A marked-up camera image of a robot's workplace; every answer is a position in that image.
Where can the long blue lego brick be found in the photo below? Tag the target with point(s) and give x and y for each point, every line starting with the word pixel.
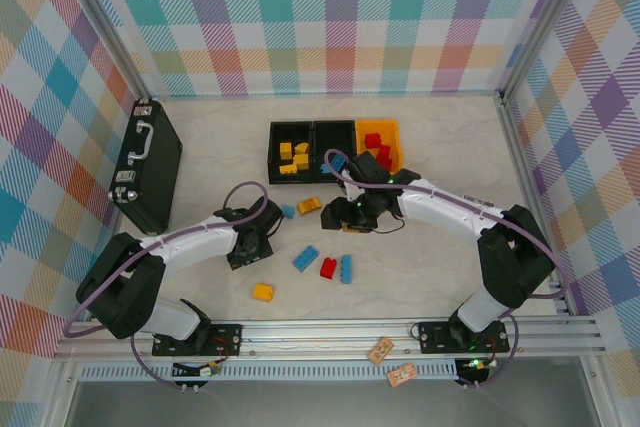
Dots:
pixel 337 161
pixel 305 258
pixel 346 268

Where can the yellow sloped lego brick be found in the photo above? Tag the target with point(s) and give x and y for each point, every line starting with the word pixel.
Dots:
pixel 301 147

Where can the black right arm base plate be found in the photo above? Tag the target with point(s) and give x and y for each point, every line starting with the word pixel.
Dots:
pixel 435 337

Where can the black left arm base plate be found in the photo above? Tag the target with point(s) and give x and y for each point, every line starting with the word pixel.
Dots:
pixel 225 339

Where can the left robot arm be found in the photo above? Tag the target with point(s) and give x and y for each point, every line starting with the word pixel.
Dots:
pixel 125 292

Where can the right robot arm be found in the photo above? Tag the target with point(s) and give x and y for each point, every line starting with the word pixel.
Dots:
pixel 510 257

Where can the small blue lego brick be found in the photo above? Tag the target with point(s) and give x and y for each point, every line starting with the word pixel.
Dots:
pixel 287 211
pixel 325 169

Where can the aluminium frame post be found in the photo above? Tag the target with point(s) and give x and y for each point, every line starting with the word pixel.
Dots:
pixel 117 22
pixel 542 22

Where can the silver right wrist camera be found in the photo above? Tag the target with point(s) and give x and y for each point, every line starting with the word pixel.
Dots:
pixel 351 192

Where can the small connector board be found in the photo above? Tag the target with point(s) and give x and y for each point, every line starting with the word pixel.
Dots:
pixel 200 371
pixel 475 366

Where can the yellow plastic bin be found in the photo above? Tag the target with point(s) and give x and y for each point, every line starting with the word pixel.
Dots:
pixel 387 129

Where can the small orange tag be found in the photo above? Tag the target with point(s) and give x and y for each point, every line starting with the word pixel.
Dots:
pixel 381 349
pixel 401 375

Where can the red lego brick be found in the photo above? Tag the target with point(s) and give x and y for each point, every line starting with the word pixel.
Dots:
pixel 372 139
pixel 328 268
pixel 384 154

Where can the long aluminium frame rail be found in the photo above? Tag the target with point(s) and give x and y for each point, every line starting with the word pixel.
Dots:
pixel 325 337

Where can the black plastic bin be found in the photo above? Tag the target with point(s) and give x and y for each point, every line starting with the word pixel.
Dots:
pixel 334 139
pixel 290 134

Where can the aluminium side rail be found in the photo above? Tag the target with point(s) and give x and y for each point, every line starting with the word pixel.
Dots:
pixel 516 157

